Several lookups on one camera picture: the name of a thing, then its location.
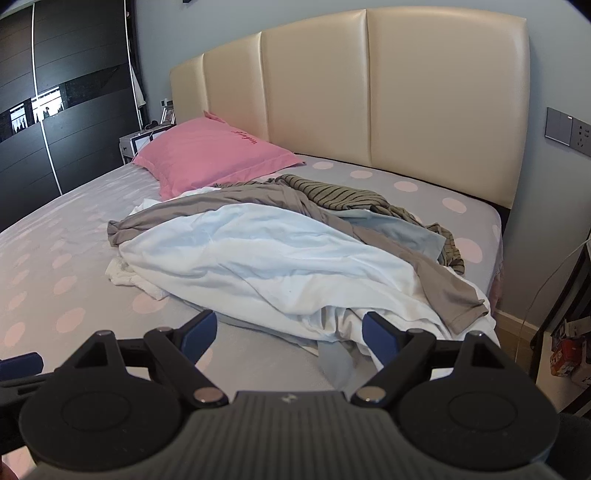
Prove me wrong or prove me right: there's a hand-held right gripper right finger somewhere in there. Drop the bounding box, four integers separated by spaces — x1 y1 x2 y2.
351 311 504 408

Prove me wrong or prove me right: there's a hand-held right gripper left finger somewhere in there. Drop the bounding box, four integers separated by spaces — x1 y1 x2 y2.
69 310 229 408

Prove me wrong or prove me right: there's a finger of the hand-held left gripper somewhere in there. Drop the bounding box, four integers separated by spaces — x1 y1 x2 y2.
0 352 54 398

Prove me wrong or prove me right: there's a white T-shirt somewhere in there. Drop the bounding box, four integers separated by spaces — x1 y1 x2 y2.
119 203 497 356

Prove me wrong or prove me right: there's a pile of grey white clothes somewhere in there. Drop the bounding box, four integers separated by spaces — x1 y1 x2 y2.
105 187 222 301

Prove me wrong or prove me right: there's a grey-blue garment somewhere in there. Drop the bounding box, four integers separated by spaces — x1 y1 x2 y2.
316 210 445 391

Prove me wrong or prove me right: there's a taupe shirt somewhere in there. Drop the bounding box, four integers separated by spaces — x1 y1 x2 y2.
107 182 491 335

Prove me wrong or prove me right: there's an olive striped shirt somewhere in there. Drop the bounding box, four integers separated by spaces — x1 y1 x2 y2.
277 174 466 275

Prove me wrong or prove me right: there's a pink pillow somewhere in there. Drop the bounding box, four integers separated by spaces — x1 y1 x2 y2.
131 111 306 201

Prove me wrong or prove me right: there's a red box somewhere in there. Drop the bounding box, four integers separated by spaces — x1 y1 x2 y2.
551 336 586 378

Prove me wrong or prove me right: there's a white black-framed box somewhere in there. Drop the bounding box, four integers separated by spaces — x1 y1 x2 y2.
131 128 171 156

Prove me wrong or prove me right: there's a grey nightstand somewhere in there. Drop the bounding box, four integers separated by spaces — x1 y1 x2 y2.
119 131 176 165

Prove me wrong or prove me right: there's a black shelf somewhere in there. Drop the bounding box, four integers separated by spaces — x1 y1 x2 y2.
529 240 591 416

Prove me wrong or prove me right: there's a beige padded headboard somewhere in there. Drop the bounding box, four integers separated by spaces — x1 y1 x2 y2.
170 7 529 208

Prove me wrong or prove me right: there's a white hanging cloth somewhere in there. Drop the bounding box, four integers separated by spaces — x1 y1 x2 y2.
129 65 147 110

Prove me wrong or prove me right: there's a black wardrobe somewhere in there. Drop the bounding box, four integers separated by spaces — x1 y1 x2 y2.
0 0 148 232

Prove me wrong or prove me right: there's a white cable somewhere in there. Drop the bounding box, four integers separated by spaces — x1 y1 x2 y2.
516 244 588 349

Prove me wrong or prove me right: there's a grey wall switch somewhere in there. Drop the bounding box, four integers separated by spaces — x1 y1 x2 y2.
545 107 574 141

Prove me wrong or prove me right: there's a grey wall socket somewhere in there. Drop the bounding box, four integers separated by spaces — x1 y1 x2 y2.
571 115 591 157

